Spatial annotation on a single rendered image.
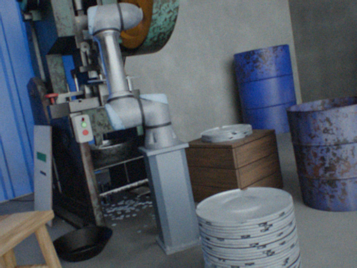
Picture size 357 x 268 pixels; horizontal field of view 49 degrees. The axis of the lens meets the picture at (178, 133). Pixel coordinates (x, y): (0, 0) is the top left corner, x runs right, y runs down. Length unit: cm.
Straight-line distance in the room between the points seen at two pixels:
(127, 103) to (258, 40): 349
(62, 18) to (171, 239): 132
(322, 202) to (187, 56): 266
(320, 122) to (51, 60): 161
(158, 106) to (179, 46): 259
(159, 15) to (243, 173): 101
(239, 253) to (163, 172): 64
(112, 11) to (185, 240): 102
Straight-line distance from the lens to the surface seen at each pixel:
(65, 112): 210
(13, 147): 345
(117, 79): 166
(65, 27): 230
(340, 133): 185
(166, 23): 239
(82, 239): 207
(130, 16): 175
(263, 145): 219
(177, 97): 411
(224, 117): 449
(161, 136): 164
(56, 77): 256
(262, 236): 112
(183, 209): 171
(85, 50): 235
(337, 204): 195
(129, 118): 162
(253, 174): 213
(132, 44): 263
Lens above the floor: 72
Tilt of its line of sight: 8 degrees down
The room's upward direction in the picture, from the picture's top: 10 degrees counter-clockwise
